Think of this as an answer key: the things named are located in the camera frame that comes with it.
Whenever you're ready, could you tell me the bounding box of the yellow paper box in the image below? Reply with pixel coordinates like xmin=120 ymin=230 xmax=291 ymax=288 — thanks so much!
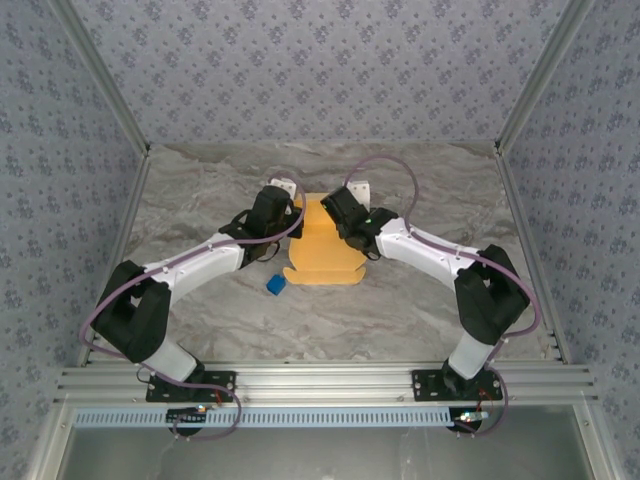
xmin=282 ymin=192 xmax=367 ymax=287

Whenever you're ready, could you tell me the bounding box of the black controller board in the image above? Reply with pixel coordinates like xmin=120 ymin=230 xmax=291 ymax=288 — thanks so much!
xmin=447 ymin=407 xmax=490 ymax=435
xmin=166 ymin=407 xmax=210 ymax=437

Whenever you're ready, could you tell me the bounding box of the grey metal panel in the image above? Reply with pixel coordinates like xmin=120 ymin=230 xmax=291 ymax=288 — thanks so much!
xmin=27 ymin=403 xmax=619 ymax=480

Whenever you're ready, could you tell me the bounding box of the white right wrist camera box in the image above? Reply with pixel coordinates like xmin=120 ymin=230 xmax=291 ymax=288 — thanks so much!
xmin=348 ymin=179 xmax=372 ymax=207

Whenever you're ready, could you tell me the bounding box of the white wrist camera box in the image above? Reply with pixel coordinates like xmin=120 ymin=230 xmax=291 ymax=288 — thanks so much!
xmin=269 ymin=177 xmax=300 ymax=201
xmin=348 ymin=179 xmax=372 ymax=207

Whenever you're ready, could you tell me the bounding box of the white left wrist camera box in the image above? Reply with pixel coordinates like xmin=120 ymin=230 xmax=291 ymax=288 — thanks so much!
xmin=269 ymin=177 xmax=300 ymax=201

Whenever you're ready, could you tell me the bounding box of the aluminium side rail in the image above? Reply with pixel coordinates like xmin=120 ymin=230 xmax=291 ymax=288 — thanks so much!
xmin=493 ymin=144 xmax=572 ymax=365
xmin=77 ymin=149 xmax=152 ymax=367

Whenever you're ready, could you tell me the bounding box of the aluminium cross rail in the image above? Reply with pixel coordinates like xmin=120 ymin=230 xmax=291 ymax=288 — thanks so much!
xmin=52 ymin=363 xmax=599 ymax=406

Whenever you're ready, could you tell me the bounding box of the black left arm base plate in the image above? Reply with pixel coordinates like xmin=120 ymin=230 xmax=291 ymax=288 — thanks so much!
xmin=145 ymin=369 xmax=237 ymax=404

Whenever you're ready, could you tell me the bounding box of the slotted grey cable duct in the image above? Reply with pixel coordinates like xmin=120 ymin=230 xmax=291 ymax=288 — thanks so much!
xmin=73 ymin=405 xmax=459 ymax=429

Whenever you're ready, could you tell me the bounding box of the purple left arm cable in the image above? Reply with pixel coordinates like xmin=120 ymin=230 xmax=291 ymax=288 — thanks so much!
xmin=79 ymin=171 xmax=307 ymax=442

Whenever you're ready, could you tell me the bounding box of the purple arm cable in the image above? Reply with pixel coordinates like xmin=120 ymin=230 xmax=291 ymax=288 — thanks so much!
xmin=79 ymin=171 xmax=307 ymax=442
xmin=344 ymin=155 xmax=540 ymax=439

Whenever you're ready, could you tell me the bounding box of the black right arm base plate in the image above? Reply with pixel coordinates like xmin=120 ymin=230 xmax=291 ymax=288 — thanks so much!
xmin=410 ymin=368 xmax=503 ymax=403

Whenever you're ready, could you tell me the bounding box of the aluminium corner post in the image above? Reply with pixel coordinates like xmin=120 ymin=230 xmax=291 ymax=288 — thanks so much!
xmin=49 ymin=0 xmax=152 ymax=157
xmin=493 ymin=0 xmax=596 ymax=157

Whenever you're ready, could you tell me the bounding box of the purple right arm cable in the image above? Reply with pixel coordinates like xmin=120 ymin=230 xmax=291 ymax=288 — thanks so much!
xmin=344 ymin=155 xmax=540 ymax=439

